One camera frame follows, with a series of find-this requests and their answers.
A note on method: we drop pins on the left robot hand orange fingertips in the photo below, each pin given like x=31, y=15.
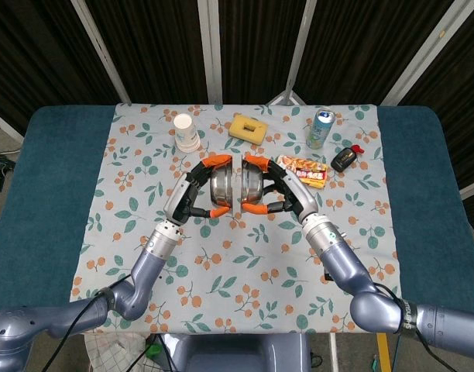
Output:
x=179, y=197

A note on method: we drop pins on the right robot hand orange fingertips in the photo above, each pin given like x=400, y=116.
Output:
x=301, y=197

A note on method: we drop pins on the stainless steel bowl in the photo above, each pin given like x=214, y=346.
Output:
x=221, y=186
x=250, y=186

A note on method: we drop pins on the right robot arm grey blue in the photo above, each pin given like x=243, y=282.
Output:
x=349, y=267

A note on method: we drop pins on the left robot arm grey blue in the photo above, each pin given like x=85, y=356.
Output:
x=144, y=275

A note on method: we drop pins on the yellow red snack packet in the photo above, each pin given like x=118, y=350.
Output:
x=306, y=172

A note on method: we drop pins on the black bottle with red cap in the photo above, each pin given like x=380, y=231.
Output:
x=344, y=159

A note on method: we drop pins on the white paper cup stack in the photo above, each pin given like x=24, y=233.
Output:
x=186, y=133

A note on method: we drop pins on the light blue drink can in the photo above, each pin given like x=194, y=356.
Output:
x=320, y=129

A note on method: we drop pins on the floral orange fruit tablecloth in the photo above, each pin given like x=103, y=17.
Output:
x=237, y=263

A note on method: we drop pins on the yellow sponge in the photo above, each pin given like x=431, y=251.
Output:
x=239, y=129

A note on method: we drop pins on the teal table cover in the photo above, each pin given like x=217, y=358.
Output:
x=47, y=193

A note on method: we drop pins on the grey blue robot torso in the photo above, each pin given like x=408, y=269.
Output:
x=237, y=354

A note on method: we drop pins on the white frame post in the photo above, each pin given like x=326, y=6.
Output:
x=210, y=50
x=299, y=50
x=101, y=54
x=419, y=54

